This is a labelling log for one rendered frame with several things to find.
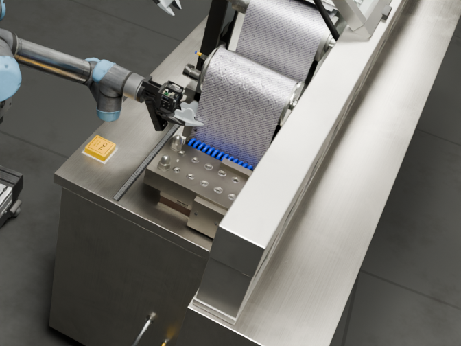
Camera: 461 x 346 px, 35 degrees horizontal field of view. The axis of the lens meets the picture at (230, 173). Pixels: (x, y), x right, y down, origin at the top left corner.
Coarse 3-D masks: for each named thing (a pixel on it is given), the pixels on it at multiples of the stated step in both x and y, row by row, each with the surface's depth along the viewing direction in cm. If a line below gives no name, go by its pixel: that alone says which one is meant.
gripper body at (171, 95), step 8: (144, 80) 211; (152, 80) 212; (168, 80) 214; (144, 88) 212; (152, 88) 211; (160, 88) 211; (168, 88) 212; (176, 88) 213; (144, 96) 215; (152, 96) 214; (160, 96) 210; (168, 96) 209; (176, 96) 211; (160, 104) 212; (168, 104) 212; (176, 104) 216; (160, 112) 214; (168, 112) 213
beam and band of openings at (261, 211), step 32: (352, 32) 161; (384, 32) 165; (352, 64) 152; (320, 96) 142; (352, 96) 156; (288, 128) 133; (320, 128) 135; (288, 160) 127; (320, 160) 158; (256, 192) 119; (288, 192) 121; (224, 224) 113; (256, 224) 114; (224, 256) 116; (256, 256) 113; (224, 288) 122; (224, 320) 126
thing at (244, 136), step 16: (208, 96) 207; (208, 112) 210; (224, 112) 208; (240, 112) 205; (192, 128) 217; (208, 128) 214; (224, 128) 212; (240, 128) 209; (256, 128) 207; (272, 128) 204; (208, 144) 218; (224, 144) 215; (240, 144) 213; (256, 144) 210; (240, 160) 216; (256, 160) 214
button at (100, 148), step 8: (96, 136) 225; (88, 144) 222; (96, 144) 223; (104, 144) 223; (112, 144) 224; (88, 152) 221; (96, 152) 220; (104, 152) 221; (112, 152) 225; (104, 160) 221
